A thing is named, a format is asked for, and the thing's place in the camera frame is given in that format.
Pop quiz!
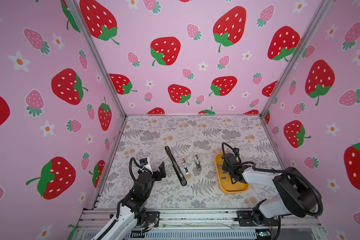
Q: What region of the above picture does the yellow plastic tray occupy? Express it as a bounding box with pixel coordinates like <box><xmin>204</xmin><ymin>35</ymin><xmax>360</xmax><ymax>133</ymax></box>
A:
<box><xmin>215</xmin><ymin>153</ymin><xmax>250</xmax><ymax>194</ymax></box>

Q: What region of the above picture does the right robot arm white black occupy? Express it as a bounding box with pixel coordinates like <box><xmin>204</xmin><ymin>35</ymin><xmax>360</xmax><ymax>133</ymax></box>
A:
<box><xmin>221</xmin><ymin>142</ymin><xmax>324</xmax><ymax>226</ymax></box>

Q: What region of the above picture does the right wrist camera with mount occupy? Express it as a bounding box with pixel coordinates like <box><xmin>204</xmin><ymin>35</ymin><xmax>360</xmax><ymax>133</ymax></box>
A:
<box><xmin>233</xmin><ymin>148</ymin><xmax>240</xmax><ymax>158</ymax></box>

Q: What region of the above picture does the aluminium corner post right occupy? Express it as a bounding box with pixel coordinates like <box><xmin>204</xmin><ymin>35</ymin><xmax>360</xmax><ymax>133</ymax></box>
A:
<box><xmin>260</xmin><ymin>0</ymin><xmax>334</xmax><ymax>120</ymax></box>

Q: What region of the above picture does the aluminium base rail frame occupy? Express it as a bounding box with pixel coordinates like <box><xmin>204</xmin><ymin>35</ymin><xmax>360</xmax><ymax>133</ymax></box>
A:
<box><xmin>70</xmin><ymin>206</ymin><xmax>329</xmax><ymax>240</ymax></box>

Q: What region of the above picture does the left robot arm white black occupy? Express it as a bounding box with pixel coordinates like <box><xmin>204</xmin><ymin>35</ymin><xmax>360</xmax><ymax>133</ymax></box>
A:
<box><xmin>93</xmin><ymin>157</ymin><xmax>167</xmax><ymax>240</ymax></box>

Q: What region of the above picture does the aluminium corner post left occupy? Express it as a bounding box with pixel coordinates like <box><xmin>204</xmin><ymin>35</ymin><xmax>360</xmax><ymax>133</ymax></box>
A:
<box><xmin>66</xmin><ymin>1</ymin><xmax>126</xmax><ymax>119</ymax></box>

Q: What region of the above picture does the pink white small stapler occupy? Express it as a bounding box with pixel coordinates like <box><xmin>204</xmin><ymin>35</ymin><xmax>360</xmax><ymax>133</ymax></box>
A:
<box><xmin>182</xmin><ymin>157</ymin><xmax>190</xmax><ymax>175</ymax></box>

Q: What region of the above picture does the aluminium corner post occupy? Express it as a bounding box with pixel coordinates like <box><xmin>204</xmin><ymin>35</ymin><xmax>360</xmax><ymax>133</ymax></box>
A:
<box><xmin>260</xmin><ymin>0</ymin><xmax>334</xmax><ymax>120</ymax></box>
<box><xmin>66</xmin><ymin>1</ymin><xmax>126</xmax><ymax>119</ymax></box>

